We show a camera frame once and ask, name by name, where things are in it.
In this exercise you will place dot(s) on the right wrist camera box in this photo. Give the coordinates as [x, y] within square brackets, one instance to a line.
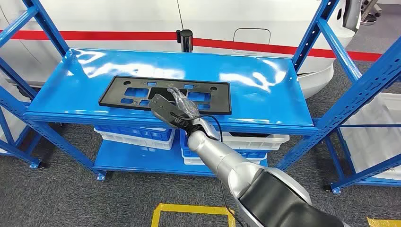
[163, 109]

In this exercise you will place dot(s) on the yellow floor tape square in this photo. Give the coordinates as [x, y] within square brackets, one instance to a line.
[382, 223]
[188, 208]

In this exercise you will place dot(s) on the black plastic part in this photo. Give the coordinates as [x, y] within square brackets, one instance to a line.
[250, 135]

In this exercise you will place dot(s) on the red barrier belt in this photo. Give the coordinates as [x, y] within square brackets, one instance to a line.
[266, 48]
[94, 35]

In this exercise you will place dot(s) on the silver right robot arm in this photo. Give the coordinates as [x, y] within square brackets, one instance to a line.
[238, 175]

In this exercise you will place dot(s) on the blue plastic bin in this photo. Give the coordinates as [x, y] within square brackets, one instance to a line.
[184, 150]
[131, 133]

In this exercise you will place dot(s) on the black stanchion post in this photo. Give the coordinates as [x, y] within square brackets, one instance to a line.
[186, 40]

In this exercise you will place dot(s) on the black plastic plate holder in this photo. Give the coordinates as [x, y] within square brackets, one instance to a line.
[119, 97]

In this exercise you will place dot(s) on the white car body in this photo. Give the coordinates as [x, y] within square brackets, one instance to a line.
[125, 15]

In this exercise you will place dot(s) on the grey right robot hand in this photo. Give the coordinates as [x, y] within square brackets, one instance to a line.
[188, 108]

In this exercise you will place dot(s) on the blue metal shelf rack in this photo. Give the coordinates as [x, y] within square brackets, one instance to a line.
[335, 187]
[33, 163]
[94, 94]

